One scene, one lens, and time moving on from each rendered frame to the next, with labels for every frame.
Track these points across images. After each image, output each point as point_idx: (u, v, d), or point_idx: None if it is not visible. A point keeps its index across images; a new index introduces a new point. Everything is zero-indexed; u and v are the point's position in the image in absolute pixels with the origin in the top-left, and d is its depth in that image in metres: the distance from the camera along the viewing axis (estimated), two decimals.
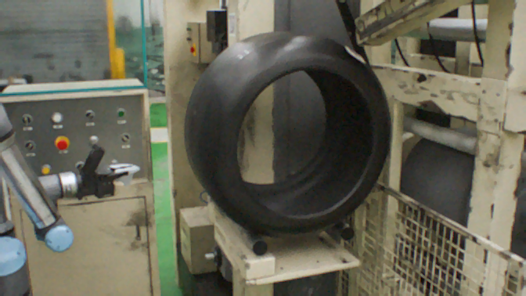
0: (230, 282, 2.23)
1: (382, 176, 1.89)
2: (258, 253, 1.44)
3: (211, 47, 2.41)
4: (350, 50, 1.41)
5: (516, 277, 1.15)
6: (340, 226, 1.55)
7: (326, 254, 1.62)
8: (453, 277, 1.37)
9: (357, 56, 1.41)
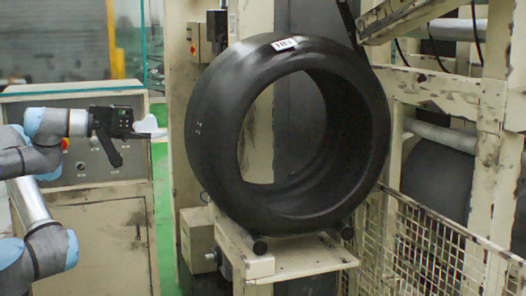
0: (230, 282, 2.23)
1: (382, 176, 1.89)
2: (265, 249, 1.45)
3: (211, 47, 2.41)
4: (277, 45, 1.33)
5: (516, 277, 1.15)
6: None
7: (326, 254, 1.62)
8: (453, 277, 1.37)
9: (287, 45, 1.33)
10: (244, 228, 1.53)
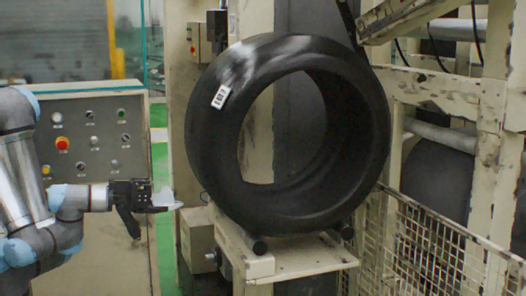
0: (230, 282, 2.23)
1: (382, 176, 1.89)
2: (261, 243, 1.44)
3: (211, 47, 2.41)
4: (216, 102, 1.31)
5: (516, 277, 1.15)
6: None
7: (326, 254, 1.62)
8: (453, 277, 1.37)
9: (223, 95, 1.30)
10: (243, 238, 1.54)
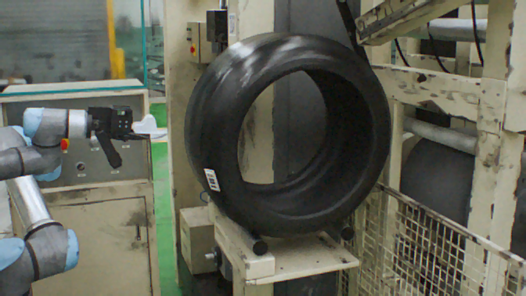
0: (230, 282, 2.23)
1: (382, 176, 1.89)
2: (256, 250, 1.44)
3: (211, 47, 2.41)
4: (212, 185, 1.36)
5: (516, 277, 1.15)
6: (343, 225, 1.55)
7: (326, 254, 1.62)
8: (453, 277, 1.37)
9: (213, 179, 1.34)
10: None
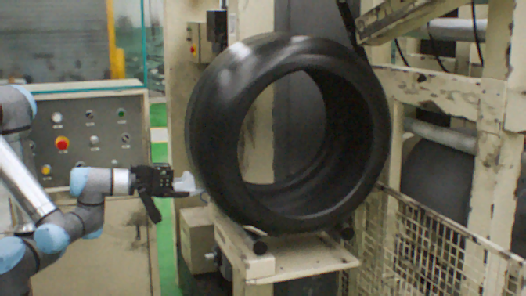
0: (230, 282, 2.23)
1: (382, 176, 1.89)
2: (265, 249, 1.45)
3: (211, 47, 2.41)
4: (259, 233, 1.44)
5: (516, 277, 1.15)
6: None
7: (326, 254, 1.62)
8: (453, 277, 1.37)
9: (255, 230, 1.42)
10: (244, 228, 1.53)
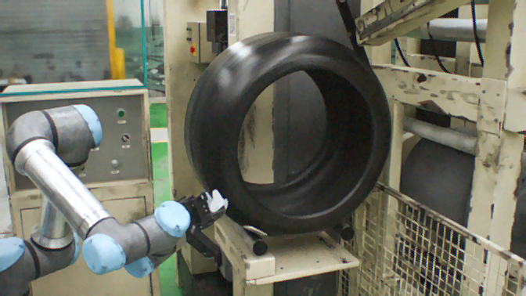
0: (230, 282, 2.23)
1: (382, 176, 1.89)
2: (265, 249, 1.45)
3: (211, 47, 2.41)
4: (259, 233, 1.44)
5: (516, 277, 1.15)
6: None
7: (326, 254, 1.62)
8: (453, 277, 1.37)
9: (255, 230, 1.42)
10: (244, 228, 1.53)
